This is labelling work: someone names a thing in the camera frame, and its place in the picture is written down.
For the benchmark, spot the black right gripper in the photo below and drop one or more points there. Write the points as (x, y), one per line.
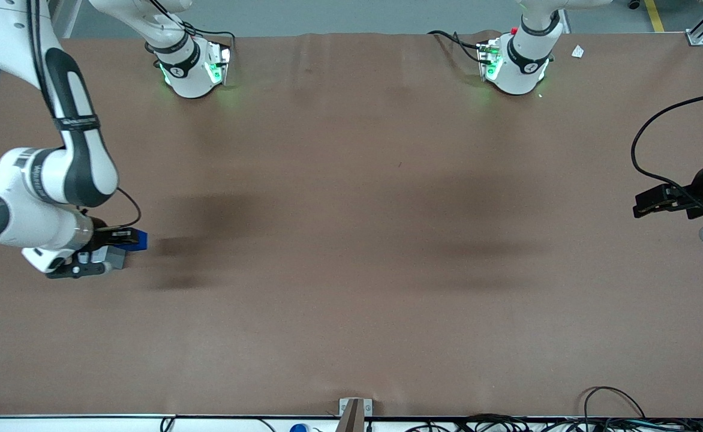
(100, 237)

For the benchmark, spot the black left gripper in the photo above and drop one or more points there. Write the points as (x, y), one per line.
(700, 183)

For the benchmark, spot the blue plastic part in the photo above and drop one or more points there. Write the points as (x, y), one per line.
(135, 243)

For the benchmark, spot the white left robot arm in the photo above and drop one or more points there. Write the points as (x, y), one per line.
(525, 66)

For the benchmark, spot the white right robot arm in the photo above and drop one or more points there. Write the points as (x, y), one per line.
(81, 168)

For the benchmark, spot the gray cube base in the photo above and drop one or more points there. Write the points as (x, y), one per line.
(116, 257)

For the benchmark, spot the white paper scrap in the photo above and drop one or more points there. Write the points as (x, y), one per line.
(577, 51)

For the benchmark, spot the brown table cover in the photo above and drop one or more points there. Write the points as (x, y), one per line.
(351, 240)

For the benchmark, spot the small blue round object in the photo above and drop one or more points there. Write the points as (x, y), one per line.
(299, 428)

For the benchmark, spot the metal corner bracket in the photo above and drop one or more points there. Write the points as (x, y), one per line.
(696, 39)

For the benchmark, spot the camera mount post bracket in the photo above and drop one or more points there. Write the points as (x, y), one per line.
(354, 415)

